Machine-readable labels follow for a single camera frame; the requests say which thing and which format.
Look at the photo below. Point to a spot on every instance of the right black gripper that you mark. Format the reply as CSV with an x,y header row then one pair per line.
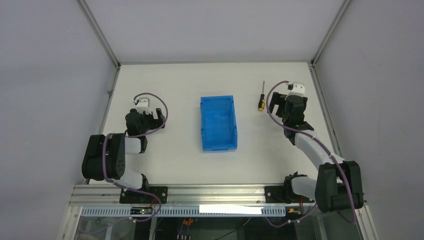
x,y
284,103

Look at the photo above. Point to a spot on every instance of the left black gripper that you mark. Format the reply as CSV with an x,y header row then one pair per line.
x,y
151,118

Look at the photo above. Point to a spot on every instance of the black yellow handled screwdriver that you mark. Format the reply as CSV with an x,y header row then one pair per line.
x,y
261,102

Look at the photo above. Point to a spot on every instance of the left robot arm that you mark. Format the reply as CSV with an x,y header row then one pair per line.
x,y
105,156

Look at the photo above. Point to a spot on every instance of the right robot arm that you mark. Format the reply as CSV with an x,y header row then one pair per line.
x,y
338,186

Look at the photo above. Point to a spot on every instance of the blue plastic bin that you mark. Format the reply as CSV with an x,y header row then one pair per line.
x,y
219,132

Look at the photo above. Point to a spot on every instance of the green circuit board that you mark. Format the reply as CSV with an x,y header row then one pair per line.
x,y
141,211

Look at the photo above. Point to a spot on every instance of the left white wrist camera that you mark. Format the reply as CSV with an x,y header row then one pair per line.
x,y
142,105

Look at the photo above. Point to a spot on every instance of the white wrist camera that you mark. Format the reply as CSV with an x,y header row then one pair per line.
x,y
142,105
296,89

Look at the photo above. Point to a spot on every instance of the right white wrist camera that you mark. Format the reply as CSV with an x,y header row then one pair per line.
x,y
296,89

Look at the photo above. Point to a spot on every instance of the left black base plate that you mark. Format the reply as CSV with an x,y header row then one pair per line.
x,y
131,197

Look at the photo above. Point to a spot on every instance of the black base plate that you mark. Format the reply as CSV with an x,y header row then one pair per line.
x,y
131,197
280,194

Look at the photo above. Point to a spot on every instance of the white slotted cable duct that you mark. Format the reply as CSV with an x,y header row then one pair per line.
x,y
204,210

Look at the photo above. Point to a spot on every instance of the aluminium frame rail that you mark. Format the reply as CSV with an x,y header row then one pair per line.
x,y
181,195

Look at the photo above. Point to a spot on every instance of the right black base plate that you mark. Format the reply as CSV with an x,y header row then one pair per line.
x,y
280,194

